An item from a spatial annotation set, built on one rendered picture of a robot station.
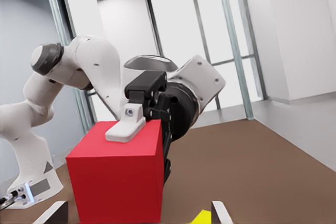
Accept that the red wooden cube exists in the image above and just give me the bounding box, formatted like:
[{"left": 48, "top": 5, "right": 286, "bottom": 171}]
[{"left": 65, "top": 119, "right": 162, "bottom": 223}]

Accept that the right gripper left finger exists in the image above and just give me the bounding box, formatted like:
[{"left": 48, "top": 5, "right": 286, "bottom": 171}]
[{"left": 34, "top": 200, "right": 69, "bottom": 224}]

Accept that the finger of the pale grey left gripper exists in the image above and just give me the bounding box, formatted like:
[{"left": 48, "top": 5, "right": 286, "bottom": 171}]
[{"left": 105, "top": 103, "right": 146, "bottom": 143}]

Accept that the silver frame post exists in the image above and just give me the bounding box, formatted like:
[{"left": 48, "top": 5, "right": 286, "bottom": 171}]
[
  {"left": 216, "top": 0, "right": 255, "bottom": 121},
  {"left": 48, "top": 0, "right": 93, "bottom": 134},
  {"left": 232, "top": 0, "right": 268, "bottom": 101}
]

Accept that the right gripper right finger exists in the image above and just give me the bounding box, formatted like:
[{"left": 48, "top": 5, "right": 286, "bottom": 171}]
[{"left": 211, "top": 200, "right": 234, "bottom": 224}]

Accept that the silver frame crossbar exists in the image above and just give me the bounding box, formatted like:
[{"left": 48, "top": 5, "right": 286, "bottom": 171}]
[{"left": 209, "top": 54, "right": 257, "bottom": 67}]

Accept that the black arm base cable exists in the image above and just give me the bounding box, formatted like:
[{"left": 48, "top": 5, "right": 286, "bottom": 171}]
[{"left": 0, "top": 194, "right": 17, "bottom": 209}]

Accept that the yellow wooden block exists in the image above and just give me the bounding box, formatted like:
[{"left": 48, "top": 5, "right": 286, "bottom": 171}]
[{"left": 192, "top": 209, "right": 212, "bottom": 224}]

